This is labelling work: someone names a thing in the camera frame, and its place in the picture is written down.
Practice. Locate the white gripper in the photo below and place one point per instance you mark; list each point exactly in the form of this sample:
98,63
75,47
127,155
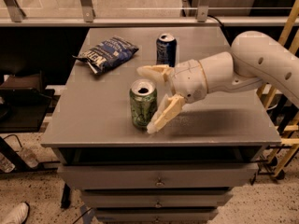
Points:
189,79

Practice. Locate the green soda can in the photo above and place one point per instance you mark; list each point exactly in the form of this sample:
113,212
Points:
143,102

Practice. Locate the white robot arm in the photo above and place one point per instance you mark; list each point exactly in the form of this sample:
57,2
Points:
254,59

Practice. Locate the blue soda can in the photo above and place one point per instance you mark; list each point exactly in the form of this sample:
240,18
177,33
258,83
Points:
166,47

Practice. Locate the blue chip bag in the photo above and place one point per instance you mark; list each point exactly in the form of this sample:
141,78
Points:
108,54

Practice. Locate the grey drawer cabinet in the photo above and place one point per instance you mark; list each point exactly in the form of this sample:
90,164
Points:
184,172

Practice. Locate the black side table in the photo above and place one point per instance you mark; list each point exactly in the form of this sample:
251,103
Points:
24,103

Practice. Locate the clear plastic bottle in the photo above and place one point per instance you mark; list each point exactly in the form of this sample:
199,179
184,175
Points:
29,157

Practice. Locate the metal railing beam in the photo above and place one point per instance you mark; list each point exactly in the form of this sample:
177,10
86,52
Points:
142,22

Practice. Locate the white shoe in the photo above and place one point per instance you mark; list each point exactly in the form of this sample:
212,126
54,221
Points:
18,215

